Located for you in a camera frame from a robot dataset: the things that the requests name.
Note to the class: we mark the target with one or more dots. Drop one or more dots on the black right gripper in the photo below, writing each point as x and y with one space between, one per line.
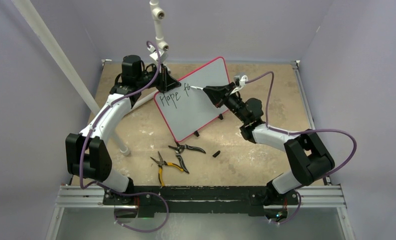
216 93

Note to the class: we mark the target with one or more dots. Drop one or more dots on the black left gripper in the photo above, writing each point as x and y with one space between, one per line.
166 81

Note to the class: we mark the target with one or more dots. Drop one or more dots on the black whiteboard marker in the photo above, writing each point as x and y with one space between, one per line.
196 88

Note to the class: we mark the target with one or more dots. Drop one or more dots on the pink framed whiteboard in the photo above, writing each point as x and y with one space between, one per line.
185 109

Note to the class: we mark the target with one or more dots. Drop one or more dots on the black marker cap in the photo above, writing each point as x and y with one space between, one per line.
216 154

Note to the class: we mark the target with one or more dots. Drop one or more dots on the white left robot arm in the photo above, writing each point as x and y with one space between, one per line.
86 152

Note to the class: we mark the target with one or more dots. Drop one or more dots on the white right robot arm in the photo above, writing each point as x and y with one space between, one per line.
308 157

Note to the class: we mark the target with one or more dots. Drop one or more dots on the white pvc pipe stand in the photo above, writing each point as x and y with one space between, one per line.
158 14

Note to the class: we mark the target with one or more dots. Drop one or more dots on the white diagonal pole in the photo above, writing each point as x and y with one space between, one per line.
48 40

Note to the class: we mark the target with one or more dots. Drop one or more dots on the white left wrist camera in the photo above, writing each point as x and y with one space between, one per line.
157 56

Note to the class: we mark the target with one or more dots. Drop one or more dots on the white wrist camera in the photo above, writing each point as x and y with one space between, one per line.
157 56
240 81

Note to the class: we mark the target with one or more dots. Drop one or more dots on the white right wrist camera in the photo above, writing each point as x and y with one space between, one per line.
240 81

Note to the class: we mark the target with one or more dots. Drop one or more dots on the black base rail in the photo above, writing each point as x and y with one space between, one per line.
254 201

